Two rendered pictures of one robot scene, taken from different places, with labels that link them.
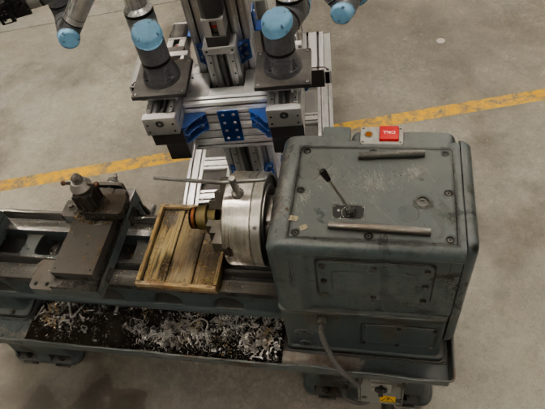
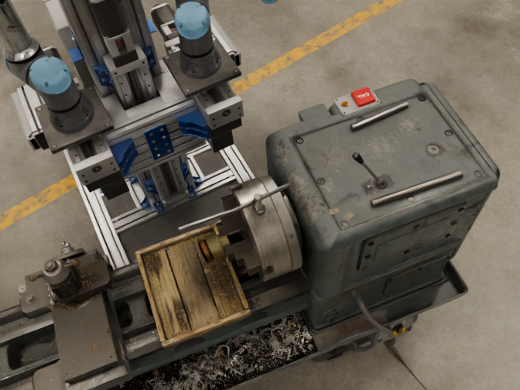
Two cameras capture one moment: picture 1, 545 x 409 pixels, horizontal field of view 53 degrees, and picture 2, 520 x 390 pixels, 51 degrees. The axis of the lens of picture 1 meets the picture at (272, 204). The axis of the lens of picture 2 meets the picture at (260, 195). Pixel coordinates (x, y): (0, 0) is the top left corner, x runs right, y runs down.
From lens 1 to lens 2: 70 cm
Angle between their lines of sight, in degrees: 20
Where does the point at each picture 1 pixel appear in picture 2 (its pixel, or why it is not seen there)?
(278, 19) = (195, 15)
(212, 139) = (141, 162)
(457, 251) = (489, 182)
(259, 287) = (286, 290)
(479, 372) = not seen: hidden behind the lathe
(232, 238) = (271, 256)
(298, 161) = (298, 153)
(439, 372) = (449, 289)
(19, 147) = not seen: outside the picture
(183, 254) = (192, 292)
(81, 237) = (75, 326)
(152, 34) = (59, 73)
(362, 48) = not seen: hidden behind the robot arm
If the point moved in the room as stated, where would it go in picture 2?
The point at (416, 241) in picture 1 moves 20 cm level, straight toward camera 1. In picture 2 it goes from (453, 186) to (486, 247)
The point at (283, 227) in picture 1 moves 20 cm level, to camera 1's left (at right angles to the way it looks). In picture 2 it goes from (330, 224) to (275, 267)
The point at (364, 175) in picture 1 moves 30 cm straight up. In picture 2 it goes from (368, 144) to (381, 73)
